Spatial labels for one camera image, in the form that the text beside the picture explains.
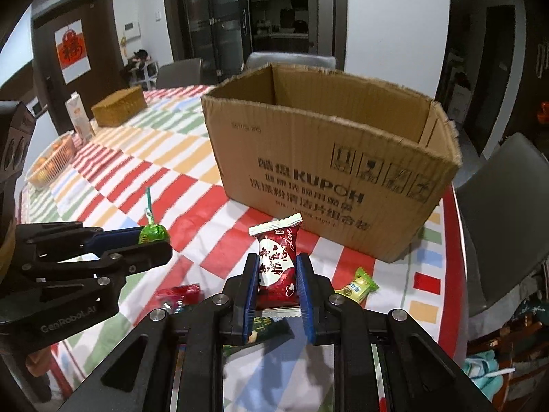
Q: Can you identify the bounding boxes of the yellow green wrapped candy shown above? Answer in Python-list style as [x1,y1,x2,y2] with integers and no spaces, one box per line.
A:
[335,267,380,305]

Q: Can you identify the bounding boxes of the red snack packet white ends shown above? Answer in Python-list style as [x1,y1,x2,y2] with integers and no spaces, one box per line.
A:
[249,214,303,314]

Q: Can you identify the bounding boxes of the dark framed glass sliding door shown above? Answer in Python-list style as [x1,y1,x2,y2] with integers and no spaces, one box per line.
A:
[163,0,254,87]

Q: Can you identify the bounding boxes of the white small shelf rack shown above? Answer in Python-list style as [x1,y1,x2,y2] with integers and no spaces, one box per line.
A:
[124,49,159,91]

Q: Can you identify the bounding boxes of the white plastic mesh basket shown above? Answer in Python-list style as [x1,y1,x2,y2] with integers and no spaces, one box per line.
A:
[25,131,78,190]

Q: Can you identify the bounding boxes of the pile of oranges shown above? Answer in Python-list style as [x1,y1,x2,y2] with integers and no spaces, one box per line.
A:
[32,135,73,183]

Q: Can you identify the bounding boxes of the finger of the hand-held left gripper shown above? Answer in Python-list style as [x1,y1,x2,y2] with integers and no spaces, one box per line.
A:
[26,240,173,283]
[16,221,151,262]

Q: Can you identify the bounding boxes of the red candy packet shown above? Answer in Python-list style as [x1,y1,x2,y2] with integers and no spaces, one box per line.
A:
[154,283,201,314]

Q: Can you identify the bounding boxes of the dark green gold snack packet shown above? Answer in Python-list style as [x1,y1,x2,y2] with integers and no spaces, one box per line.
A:
[223,315,294,346]

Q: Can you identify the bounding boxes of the red white door poster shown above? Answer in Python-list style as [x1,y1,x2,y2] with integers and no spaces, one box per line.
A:
[54,19,92,85]

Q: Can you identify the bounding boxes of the grey dining chair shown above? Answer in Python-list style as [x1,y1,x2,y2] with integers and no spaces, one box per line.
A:
[455,132,549,316]
[246,51,336,73]
[155,58,203,91]

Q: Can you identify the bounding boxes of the green lollipop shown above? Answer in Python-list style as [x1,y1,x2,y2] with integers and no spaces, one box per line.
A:
[138,186,169,245]

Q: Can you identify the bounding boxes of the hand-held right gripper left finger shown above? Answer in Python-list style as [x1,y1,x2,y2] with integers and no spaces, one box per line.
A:
[58,253,262,412]

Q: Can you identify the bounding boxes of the dark brown wooden door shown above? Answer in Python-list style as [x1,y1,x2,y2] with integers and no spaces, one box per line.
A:
[32,0,127,138]

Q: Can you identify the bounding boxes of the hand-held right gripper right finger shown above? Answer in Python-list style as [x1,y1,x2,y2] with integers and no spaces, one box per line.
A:
[296,252,494,412]

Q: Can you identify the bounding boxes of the brown cardboard box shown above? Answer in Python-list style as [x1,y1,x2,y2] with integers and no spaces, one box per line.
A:
[201,62,463,263]

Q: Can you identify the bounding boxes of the teal cloth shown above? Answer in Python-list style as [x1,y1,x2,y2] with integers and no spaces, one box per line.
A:
[463,350,515,387]

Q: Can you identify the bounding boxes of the white orange juice carton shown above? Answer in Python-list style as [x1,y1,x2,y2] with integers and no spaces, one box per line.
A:
[65,92,96,142]

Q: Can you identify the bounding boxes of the striped colourful tablecloth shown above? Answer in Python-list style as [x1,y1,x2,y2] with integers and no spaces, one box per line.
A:
[19,83,466,412]

